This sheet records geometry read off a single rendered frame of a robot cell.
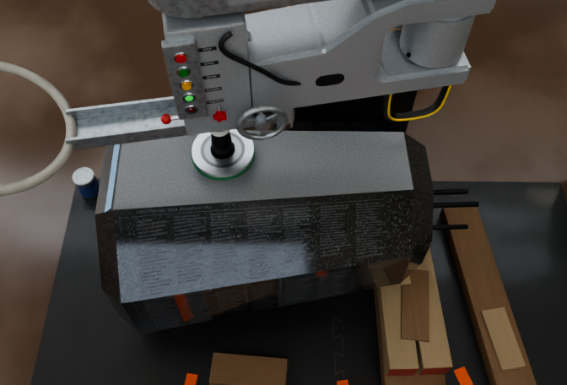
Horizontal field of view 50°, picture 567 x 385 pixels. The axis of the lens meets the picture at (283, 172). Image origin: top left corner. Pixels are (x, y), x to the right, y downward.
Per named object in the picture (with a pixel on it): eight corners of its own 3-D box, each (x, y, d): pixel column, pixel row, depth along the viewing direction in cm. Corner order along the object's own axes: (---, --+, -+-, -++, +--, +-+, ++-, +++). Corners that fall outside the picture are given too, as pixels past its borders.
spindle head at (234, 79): (292, 72, 197) (294, -44, 160) (305, 125, 186) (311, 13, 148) (181, 87, 194) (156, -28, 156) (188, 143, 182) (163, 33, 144)
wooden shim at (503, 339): (480, 311, 257) (481, 310, 256) (503, 308, 258) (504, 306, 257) (500, 371, 244) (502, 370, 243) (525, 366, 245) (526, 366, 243)
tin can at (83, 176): (102, 181, 301) (95, 167, 290) (97, 199, 296) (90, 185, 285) (83, 180, 302) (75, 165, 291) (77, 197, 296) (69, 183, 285)
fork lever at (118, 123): (285, 84, 200) (285, 73, 195) (296, 130, 189) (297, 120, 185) (69, 110, 191) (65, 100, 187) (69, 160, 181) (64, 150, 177)
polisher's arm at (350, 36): (438, 61, 205) (477, -66, 164) (461, 114, 193) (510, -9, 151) (221, 91, 198) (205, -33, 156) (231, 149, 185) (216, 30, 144)
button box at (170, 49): (206, 109, 172) (193, 35, 148) (207, 116, 171) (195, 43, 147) (178, 112, 171) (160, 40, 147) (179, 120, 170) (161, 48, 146)
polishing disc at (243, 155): (249, 181, 202) (248, 178, 201) (186, 174, 203) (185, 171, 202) (258, 129, 213) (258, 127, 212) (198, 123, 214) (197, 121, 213)
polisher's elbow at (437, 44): (388, 31, 186) (398, -20, 170) (445, 18, 189) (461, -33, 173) (413, 77, 176) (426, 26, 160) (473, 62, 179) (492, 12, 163)
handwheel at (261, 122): (283, 112, 185) (283, 79, 172) (288, 138, 179) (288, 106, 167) (234, 119, 183) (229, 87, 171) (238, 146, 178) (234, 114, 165)
